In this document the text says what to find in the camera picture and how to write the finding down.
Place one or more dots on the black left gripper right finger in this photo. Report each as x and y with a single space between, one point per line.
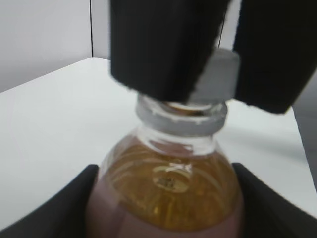
269 215

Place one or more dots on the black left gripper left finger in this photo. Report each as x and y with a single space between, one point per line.
63 216

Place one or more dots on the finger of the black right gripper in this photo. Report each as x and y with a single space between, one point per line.
160 47
277 44

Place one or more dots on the peach oolong tea bottle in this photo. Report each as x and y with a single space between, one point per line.
168 178

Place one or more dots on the white bottle cap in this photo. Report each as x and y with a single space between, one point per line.
218 81

